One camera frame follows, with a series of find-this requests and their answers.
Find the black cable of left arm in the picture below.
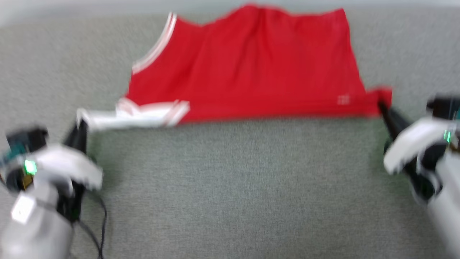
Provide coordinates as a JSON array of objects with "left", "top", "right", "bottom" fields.
[{"left": 76, "top": 192, "right": 108, "bottom": 259}]

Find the red and white garment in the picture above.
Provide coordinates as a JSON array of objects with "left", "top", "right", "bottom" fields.
[{"left": 76, "top": 3, "right": 393, "bottom": 131}]

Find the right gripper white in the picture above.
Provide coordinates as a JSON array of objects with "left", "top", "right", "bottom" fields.
[{"left": 377, "top": 102, "right": 457, "bottom": 174}]

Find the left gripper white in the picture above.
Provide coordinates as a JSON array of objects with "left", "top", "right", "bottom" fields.
[{"left": 33, "top": 120, "right": 104, "bottom": 190}]

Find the white label tag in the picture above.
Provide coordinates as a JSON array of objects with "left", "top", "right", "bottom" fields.
[{"left": 11, "top": 195, "right": 37, "bottom": 224}]

